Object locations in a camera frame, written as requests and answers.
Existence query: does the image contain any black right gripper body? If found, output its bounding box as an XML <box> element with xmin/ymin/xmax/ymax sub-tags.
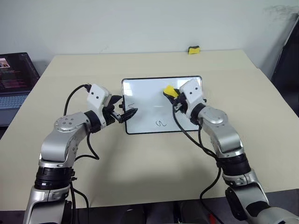
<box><xmin>172</xmin><ymin>93</ymin><xmax>189</xmax><ymax>115</ymax></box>

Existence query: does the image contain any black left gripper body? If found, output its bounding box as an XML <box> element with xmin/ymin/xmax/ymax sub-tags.
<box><xmin>103</xmin><ymin>99</ymin><xmax>125</xmax><ymax>125</ymax></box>

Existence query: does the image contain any yellow eraser with black felt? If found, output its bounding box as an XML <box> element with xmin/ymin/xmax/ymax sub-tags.
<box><xmin>188</xmin><ymin>45</ymin><xmax>201</xmax><ymax>56</ymax></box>
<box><xmin>163</xmin><ymin>84</ymin><xmax>179</xmax><ymax>98</ymax></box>

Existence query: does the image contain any black-framed whiteboard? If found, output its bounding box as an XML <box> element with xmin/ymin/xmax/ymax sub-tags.
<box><xmin>121</xmin><ymin>75</ymin><xmax>204</xmax><ymax>135</ymax></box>

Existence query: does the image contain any open grey laptop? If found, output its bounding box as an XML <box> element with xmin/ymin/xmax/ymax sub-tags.
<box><xmin>0</xmin><ymin>52</ymin><xmax>41</xmax><ymax>127</ymax></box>

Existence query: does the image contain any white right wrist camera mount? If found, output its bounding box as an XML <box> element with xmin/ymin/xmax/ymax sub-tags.
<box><xmin>178</xmin><ymin>78</ymin><xmax>204</xmax><ymax>111</ymax></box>

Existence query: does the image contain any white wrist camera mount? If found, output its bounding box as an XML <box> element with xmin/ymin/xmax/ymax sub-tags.
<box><xmin>86</xmin><ymin>84</ymin><xmax>113</xmax><ymax>125</ymax></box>
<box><xmin>178</xmin><ymin>78</ymin><xmax>204</xmax><ymax>111</ymax></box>

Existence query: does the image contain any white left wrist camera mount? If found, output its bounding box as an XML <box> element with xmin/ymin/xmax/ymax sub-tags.
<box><xmin>86</xmin><ymin>84</ymin><xmax>113</xmax><ymax>125</ymax></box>

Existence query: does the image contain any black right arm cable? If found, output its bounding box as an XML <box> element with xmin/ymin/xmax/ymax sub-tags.
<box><xmin>172</xmin><ymin>102</ymin><xmax>222</xmax><ymax>204</ymax></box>

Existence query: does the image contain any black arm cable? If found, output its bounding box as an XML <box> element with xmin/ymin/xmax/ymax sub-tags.
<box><xmin>172</xmin><ymin>102</ymin><xmax>222</xmax><ymax>204</ymax></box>
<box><xmin>64</xmin><ymin>83</ymin><xmax>100</xmax><ymax>210</ymax></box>

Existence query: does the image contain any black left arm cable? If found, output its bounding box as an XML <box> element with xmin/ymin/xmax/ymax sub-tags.
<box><xmin>64</xmin><ymin>83</ymin><xmax>100</xmax><ymax>210</ymax></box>

